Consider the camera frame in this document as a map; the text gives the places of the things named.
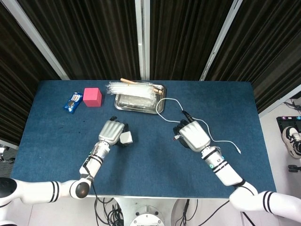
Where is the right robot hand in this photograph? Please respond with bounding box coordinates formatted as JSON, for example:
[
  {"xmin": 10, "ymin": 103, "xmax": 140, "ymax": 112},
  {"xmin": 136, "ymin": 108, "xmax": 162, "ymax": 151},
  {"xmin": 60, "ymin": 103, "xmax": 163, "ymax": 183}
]
[{"xmin": 173, "ymin": 110, "xmax": 211, "ymax": 153}]

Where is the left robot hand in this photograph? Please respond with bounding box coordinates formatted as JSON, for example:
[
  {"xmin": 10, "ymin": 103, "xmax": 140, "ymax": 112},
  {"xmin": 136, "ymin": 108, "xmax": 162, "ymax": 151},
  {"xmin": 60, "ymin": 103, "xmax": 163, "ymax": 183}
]
[{"xmin": 97, "ymin": 115, "xmax": 136, "ymax": 148}]

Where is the white charger block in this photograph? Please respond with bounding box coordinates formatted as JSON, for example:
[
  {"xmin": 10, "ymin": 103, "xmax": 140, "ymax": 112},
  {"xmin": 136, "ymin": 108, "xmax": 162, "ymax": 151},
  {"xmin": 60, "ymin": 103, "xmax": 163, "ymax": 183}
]
[{"xmin": 119, "ymin": 131, "xmax": 133, "ymax": 145}]

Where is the white usb cable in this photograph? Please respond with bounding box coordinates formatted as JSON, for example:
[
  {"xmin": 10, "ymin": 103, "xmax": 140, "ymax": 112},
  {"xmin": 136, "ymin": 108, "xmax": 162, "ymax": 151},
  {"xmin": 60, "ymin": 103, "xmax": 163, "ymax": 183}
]
[{"xmin": 156, "ymin": 98, "xmax": 242, "ymax": 155}]

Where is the metal tray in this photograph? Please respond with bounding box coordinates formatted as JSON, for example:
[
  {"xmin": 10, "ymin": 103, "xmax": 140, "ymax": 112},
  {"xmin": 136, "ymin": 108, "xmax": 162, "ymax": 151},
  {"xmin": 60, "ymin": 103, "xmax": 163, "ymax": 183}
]
[{"xmin": 114, "ymin": 82, "xmax": 167, "ymax": 115}]

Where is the pink foam cube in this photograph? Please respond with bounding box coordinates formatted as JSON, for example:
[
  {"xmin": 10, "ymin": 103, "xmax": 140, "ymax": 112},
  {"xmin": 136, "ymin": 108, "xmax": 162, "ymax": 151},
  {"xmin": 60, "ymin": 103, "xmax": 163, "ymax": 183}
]
[{"xmin": 82, "ymin": 87, "xmax": 103, "ymax": 108}]

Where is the clear plastic straw bundle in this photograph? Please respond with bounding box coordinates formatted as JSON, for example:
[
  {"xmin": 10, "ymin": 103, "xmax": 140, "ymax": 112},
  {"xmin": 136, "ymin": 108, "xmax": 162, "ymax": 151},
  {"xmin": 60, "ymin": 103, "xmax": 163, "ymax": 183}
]
[{"xmin": 105, "ymin": 81, "xmax": 158, "ymax": 104}]

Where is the blue cookie packet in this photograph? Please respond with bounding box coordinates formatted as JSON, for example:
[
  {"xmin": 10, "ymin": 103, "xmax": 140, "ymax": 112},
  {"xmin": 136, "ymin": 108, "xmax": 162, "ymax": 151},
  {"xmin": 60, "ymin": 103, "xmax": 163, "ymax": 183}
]
[{"xmin": 63, "ymin": 91, "xmax": 83, "ymax": 115}]

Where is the wooden stick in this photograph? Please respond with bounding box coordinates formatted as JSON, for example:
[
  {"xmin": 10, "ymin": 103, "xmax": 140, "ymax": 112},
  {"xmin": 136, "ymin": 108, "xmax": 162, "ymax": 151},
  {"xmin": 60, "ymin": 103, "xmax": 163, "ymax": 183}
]
[{"xmin": 120, "ymin": 78, "xmax": 165, "ymax": 94}]

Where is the blue table cloth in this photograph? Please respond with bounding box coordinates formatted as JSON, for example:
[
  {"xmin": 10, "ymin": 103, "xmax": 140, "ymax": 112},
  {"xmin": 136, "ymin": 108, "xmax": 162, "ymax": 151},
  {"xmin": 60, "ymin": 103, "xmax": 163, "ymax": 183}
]
[{"xmin": 10, "ymin": 80, "xmax": 277, "ymax": 200}]

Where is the dark pleated curtain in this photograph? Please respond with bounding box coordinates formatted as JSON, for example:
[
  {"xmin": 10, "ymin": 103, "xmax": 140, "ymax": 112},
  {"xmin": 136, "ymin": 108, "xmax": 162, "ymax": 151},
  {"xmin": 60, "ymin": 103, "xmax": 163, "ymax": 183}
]
[
  {"xmin": 204, "ymin": 0, "xmax": 301, "ymax": 114},
  {"xmin": 0, "ymin": 0, "xmax": 62, "ymax": 142},
  {"xmin": 150, "ymin": 0, "xmax": 234, "ymax": 81},
  {"xmin": 17, "ymin": 0, "xmax": 142, "ymax": 81}
]

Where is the black and white sneaker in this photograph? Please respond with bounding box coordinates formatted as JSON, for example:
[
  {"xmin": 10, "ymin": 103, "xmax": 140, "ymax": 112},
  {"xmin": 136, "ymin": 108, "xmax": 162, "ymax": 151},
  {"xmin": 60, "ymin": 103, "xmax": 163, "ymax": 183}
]
[{"xmin": 282, "ymin": 126, "xmax": 301, "ymax": 159}]

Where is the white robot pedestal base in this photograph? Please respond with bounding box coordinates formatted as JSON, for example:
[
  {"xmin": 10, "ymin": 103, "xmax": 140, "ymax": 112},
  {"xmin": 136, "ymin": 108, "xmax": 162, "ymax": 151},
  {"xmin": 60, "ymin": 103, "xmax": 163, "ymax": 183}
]
[{"xmin": 114, "ymin": 197, "xmax": 181, "ymax": 226}]

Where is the white frame post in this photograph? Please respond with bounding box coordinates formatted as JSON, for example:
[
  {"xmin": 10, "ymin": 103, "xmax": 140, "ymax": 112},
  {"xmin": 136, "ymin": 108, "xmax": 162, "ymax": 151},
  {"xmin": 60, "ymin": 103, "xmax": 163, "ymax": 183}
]
[
  {"xmin": 1, "ymin": 0, "xmax": 70, "ymax": 81},
  {"xmin": 135, "ymin": 0, "xmax": 151, "ymax": 81},
  {"xmin": 258, "ymin": 90, "xmax": 301, "ymax": 118},
  {"xmin": 199, "ymin": 0, "xmax": 246, "ymax": 81}
]

